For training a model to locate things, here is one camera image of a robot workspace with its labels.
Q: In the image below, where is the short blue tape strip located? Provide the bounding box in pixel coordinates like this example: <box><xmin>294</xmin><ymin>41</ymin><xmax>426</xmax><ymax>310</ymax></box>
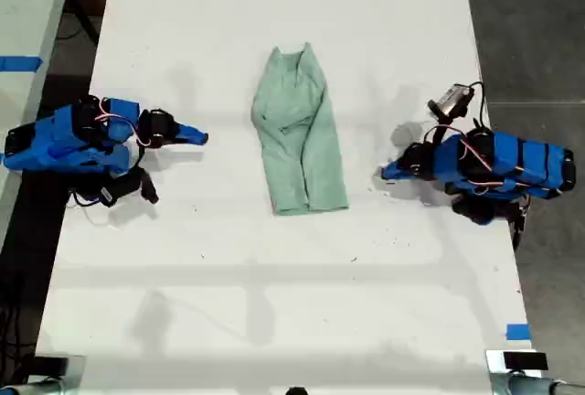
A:
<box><xmin>505</xmin><ymin>323</ymin><xmax>532</xmax><ymax>342</ymax></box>

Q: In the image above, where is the silver and black camera box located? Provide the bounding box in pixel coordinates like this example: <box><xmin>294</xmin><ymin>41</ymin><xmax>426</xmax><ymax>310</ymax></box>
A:
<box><xmin>427</xmin><ymin>84</ymin><xmax>474</xmax><ymax>120</ymax></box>

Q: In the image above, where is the silver metal bracket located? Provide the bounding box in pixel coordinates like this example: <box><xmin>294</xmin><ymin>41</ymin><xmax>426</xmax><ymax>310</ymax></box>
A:
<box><xmin>484</xmin><ymin>348</ymin><xmax>566</xmax><ymax>395</ymax></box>
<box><xmin>13</xmin><ymin>353</ymin><xmax>88</xmax><ymax>395</ymax></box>

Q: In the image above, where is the long black camera cable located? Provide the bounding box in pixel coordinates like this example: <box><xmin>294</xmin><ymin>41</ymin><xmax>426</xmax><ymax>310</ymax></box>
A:
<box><xmin>465</xmin><ymin>80</ymin><xmax>493</xmax><ymax>133</ymax></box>

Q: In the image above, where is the black floor cable bundle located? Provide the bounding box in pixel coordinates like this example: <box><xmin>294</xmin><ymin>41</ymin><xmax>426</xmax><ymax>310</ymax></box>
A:
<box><xmin>0</xmin><ymin>294</ymin><xmax>38</xmax><ymax>385</ymax></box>

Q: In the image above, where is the small black box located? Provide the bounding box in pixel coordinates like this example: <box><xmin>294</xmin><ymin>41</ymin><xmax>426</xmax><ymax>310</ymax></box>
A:
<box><xmin>30</xmin><ymin>356</ymin><xmax>70</xmax><ymax>376</ymax></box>
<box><xmin>502</xmin><ymin>351</ymin><xmax>549</xmax><ymax>371</ymax></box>

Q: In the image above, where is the black arm base cable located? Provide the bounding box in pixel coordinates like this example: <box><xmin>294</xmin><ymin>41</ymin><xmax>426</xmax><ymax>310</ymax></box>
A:
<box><xmin>510</xmin><ymin>197</ymin><xmax>532</xmax><ymax>251</ymax></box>

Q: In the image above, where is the black camera stalk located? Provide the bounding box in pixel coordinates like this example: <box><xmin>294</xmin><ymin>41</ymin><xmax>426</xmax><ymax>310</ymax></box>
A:
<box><xmin>422</xmin><ymin>113</ymin><xmax>459</xmax><ymax>147</ymax></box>

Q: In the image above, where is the black camera box white label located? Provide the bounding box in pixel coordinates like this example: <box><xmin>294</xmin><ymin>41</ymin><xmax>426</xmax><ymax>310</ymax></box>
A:
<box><xmin>96</xmin><ymin>167</ymin><xmax>160</xmax><ymax>208</ymax></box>

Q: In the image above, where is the pale green t-shirt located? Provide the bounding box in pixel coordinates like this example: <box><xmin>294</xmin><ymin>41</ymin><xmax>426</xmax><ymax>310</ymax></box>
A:
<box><xmin>250</xmin><ymin>41</ymin><xmax>351</xmax><ymax>218</ymax></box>

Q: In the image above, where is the long blue tape strip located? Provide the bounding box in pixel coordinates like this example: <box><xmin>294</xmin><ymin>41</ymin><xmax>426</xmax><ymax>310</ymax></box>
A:
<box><xmin>0</xmin><ymin>55</ymin><xmax>44</xmax><ymax>73</ymax></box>

